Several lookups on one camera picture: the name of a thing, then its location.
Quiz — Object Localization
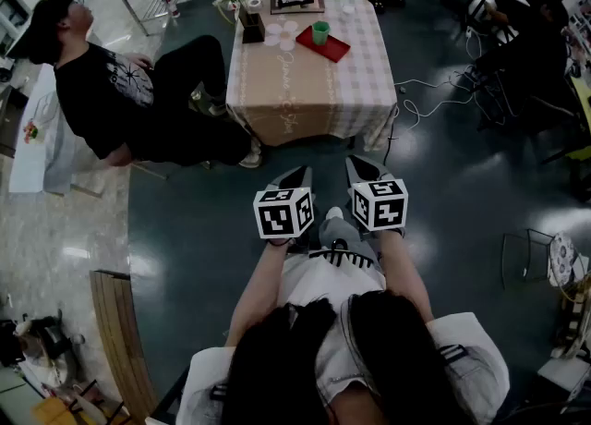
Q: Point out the green hexagonal cup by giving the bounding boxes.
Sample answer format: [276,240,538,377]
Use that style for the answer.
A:
[311,20,331,46]

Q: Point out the table with checked tablecloth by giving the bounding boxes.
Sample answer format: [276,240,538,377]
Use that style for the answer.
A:
[224,0,399,152]

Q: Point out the person's white shirt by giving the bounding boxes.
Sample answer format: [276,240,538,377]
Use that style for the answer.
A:
[177,254,512,425]

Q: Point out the black claw hair clip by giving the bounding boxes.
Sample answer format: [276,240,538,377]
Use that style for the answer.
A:
[308,237,375,270]

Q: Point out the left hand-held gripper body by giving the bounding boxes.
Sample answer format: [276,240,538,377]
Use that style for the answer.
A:
[252,164,316,253]

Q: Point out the black square vase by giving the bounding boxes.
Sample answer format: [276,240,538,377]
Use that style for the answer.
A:
[238,4,267,44]

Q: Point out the person's left forearm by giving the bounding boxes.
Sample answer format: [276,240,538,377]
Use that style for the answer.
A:
[224,237,296,348]

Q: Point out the person's right forearm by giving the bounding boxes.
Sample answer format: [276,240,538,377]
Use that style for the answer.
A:
[376,228,435,325]

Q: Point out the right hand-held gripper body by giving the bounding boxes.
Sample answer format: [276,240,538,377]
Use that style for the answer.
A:
[344,154,410,239]

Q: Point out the person's grey trousers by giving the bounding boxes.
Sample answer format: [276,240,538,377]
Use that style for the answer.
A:
[318,214,370,258]

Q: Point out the red tray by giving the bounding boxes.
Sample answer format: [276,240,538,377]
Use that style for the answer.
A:
[295,25,352,64]

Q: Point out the black cable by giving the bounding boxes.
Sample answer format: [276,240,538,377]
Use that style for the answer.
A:
[381,106,400,166]

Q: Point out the black chair with patterned cushion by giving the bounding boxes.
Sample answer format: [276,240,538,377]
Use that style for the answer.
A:
[501,227,590,291]

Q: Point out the white cable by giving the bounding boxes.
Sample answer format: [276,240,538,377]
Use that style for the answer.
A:
[393,75,477,129]

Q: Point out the wooden slatted bench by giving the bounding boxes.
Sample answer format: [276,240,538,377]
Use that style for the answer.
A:
[89,269,159,420]

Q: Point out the white fabric sheet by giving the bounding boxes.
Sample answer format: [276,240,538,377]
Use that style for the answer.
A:
[7,64,78,196]

